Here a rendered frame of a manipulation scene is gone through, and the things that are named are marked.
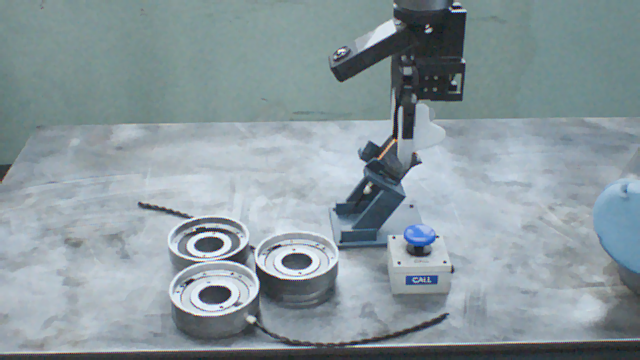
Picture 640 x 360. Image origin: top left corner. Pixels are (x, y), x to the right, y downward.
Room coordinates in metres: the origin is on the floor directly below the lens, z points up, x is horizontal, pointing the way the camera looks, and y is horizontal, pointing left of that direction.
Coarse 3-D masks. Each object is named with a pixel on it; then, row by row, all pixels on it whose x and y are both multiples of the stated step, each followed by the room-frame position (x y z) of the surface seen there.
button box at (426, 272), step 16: (400, 240) 0.85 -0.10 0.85; (400, 256) 0.82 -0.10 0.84; (416, 256) 0.82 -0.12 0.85; (432, 256) 0.82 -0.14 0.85; (400, 272) 0.80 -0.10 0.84; (416, 272) 0.80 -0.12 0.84; (432, 272) 0.80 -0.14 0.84; (448, 272) 0.80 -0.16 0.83; (400, 288) 0.80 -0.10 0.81; (416, 288) 0.80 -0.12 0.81; (432, 288) 0.80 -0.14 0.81; (448, 288) 0.80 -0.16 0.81
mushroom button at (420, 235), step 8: (416, 224) 0.84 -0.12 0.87; (408, 232) 0.83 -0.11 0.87; (416, 232) 0.83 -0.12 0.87; (424, 232) 0.83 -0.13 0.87; (432, 232) 0.83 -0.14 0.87; (408, 240) 0.82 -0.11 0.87; (416, 240) 0.81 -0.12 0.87; (424, 240) 0.81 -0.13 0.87; (432, 240) 0.82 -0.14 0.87; (416, 248) 0.83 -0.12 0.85
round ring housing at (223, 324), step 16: (192, 272) 0.80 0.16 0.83; (208, 272) 0.80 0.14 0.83; (224, 272) 0.80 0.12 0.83; (240, 272) 0.80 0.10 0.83; (176, 288) 0.77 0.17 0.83; (208, 288) 0.78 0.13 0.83; (224, 288) 0.78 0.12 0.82; (256, 288) 0.76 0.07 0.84; (176, 304) 0.73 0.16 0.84; (192, 304) 0.75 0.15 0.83; (208, 304) 0.78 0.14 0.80; (224, 304) 0.74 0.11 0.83; (256, 304) 0.75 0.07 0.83; (192, 320) 0.71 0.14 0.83; (208, 320) 0.71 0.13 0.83; (224, 320) 0.71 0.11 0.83; (240, 320) 0.72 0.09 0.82; (208, 336) 0.71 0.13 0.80; (224, 336) 0.72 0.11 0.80
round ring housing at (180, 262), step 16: (192, 224) 0.91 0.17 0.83; (208, 224) 0.91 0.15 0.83; (224, 224) 0.91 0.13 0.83; (240, 224) 0.90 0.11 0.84; (176, 240) 0.87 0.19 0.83; (192, 240) 0.87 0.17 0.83; (208, 240) 0.89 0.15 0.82; (224, 240) 0.88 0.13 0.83; (240, 240) 0.87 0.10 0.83; (176, 256) 0.83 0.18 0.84; (208, 256) 0.84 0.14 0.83; (224, 256) 0.82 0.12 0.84; (240, 256) 0.84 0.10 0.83
